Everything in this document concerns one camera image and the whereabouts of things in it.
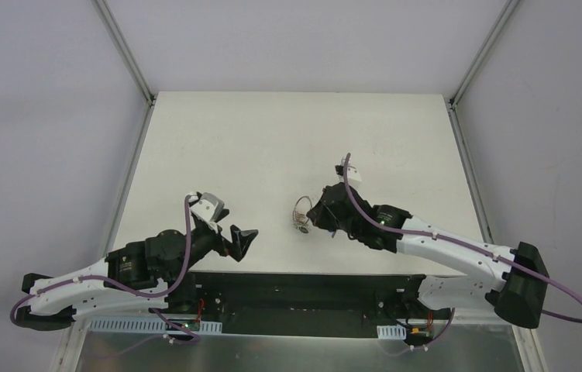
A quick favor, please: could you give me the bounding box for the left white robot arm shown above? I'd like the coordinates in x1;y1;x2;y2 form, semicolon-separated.
9;224;259;332

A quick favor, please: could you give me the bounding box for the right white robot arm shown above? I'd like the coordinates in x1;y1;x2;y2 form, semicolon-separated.
307;183;548;329

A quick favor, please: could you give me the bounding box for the aluminium frame rail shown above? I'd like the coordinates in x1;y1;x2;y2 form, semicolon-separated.
444;302;534;326

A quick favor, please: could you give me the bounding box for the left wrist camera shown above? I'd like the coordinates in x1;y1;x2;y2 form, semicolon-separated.
187;191;230;233

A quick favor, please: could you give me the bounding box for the large silver keyring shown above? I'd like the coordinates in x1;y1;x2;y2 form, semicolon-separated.
291;195;314;232

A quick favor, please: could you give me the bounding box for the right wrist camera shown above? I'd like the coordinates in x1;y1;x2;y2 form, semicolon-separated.
335;164;362;190

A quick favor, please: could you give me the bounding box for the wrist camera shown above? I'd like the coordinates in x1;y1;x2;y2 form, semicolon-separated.
187;191;230;233
335;164;362;190

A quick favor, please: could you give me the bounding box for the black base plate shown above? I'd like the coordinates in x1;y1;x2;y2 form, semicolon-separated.
126;269;508;340

